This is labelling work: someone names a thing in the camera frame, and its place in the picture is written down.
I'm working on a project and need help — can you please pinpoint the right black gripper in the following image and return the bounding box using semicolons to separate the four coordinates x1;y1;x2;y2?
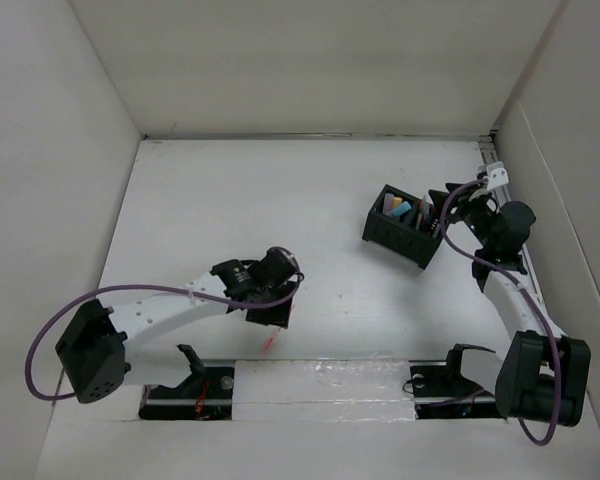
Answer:
427;181;496;249

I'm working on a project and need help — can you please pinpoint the red gel pen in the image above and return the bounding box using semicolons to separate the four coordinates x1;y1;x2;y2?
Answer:
421;203;432;232

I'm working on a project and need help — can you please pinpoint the pink red pen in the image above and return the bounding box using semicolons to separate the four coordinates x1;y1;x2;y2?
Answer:
261;328;281;355

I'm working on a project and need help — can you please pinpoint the black two-compartment organizer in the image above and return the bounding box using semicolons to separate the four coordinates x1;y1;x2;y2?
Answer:
362;184;442;270

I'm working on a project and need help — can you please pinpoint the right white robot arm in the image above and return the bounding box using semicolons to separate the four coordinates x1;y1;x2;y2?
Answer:
429;179;591;427

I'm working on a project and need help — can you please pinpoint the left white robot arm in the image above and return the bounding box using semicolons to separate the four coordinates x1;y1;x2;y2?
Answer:
55;247;305;404

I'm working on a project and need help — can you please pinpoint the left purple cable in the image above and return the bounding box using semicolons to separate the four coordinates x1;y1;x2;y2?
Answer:
25;245;306;404

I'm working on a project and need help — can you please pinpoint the purple cable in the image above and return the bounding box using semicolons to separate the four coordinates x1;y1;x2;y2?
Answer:
439;180;566;446
25;245;306;404

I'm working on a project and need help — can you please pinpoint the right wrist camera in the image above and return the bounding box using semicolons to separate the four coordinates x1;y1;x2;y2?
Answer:
477;161;509;192

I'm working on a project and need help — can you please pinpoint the aluminium rail right side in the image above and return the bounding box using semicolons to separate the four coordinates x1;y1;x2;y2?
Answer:
470;157;543;317

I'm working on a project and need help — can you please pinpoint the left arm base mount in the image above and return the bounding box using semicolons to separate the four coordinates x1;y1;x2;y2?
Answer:
138;363;235;421

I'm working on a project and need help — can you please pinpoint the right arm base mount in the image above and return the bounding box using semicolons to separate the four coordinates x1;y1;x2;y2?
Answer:
403;362;501;420

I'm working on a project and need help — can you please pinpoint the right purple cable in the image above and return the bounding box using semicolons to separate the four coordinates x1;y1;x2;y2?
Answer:
439;180;566;446

